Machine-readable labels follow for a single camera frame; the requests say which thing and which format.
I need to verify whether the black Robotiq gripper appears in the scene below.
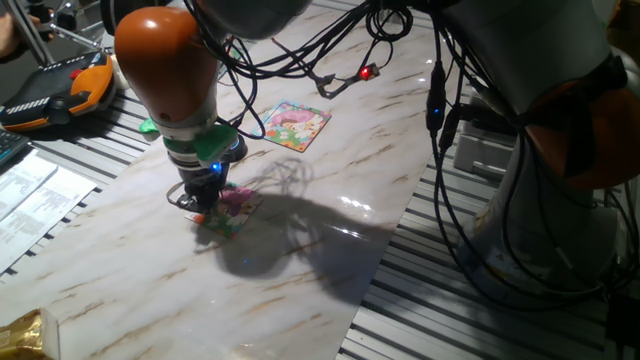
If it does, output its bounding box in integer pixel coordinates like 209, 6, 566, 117
178, 164, 232, 214

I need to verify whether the forearm in maroon sleeve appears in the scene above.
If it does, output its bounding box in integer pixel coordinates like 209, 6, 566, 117
0, 48, 32, 65

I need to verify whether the colourful cartoon jigsaw puzzle board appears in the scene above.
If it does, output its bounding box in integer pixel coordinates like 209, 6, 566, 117
183, 184, 265, 240
252, 98, 333, 154

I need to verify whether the person's bare hand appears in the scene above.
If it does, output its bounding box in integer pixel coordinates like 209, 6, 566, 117
0, 10, 54, 59

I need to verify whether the printed white paper sheet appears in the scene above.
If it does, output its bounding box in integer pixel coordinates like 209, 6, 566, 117
0, 166, 99, 275
0, 148, 60, 222

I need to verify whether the orange black teach pendant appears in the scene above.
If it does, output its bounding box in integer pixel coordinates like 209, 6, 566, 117
0, 51, 117, 132

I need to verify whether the small white carton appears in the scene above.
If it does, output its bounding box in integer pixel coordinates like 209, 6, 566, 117
39, 306, 62, 360

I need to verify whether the black filament spool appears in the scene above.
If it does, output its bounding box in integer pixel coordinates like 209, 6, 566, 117
99, 0, 129, 37

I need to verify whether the thin grey metal bar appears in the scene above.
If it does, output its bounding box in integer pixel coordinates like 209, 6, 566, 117
49, 22, 104, 51

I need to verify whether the gold foil bag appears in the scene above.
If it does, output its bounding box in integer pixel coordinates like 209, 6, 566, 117
0, 308, 49, 360

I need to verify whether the thick grey metal bar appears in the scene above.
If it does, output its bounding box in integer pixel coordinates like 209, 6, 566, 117
3, 0, 56, 67

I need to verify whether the black metal bar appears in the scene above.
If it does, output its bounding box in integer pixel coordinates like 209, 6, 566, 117
452, 102, 504, 124

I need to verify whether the green printed wrist mount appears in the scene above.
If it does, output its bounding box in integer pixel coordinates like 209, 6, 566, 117
138, 117, 240, 169

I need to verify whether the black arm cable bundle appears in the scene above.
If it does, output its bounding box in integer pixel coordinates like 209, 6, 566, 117
182, 0, 640, 306

